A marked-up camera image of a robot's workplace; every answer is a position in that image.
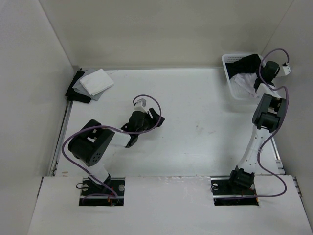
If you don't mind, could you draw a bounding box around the crumpled white tank top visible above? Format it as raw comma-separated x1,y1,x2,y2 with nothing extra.
230,73,257,98

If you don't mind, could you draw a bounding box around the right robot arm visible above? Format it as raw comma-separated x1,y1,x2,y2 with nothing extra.
226,61,289,194

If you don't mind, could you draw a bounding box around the folded white tank top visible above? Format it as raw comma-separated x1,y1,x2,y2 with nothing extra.
80,69,114,96

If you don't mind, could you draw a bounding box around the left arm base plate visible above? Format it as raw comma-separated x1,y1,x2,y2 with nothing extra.
76,178,126,207

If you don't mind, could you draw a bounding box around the metal table rail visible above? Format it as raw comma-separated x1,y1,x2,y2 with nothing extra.
270,138,286,175
47,100,73,176

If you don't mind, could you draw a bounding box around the white plastic mesh basket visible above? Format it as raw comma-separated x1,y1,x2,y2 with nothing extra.
221,52,282,100

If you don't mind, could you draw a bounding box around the left metal table rail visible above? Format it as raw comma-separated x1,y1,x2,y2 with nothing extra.
47,100,73,176

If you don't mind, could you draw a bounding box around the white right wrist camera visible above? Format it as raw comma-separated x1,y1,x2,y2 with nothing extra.
277,63,291,77

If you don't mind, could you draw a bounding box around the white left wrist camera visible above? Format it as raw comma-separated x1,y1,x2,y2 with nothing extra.
134,98,147,113

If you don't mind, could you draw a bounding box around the black tank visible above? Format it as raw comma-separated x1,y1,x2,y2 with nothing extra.
65,69,91,104
225,54,261,78

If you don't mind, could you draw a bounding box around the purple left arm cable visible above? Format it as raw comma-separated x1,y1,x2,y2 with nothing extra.
61,94,163,199

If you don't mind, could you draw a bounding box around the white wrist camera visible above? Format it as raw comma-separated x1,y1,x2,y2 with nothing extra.
134,98,147,113
277,63,291,77

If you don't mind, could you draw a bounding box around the folded grey tank top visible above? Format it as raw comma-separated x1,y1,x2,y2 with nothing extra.
73,69,103,101

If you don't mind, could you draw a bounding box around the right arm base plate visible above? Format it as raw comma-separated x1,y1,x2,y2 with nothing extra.
210,177,259,206

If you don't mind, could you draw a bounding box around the right metal table rail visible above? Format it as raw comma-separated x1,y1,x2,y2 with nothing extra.
270,138,286,175

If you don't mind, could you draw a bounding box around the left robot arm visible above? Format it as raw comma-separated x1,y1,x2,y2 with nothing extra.
68,108,165,195

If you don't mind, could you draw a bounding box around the folded black tank top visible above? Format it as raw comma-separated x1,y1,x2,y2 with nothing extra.
65,69,91,104

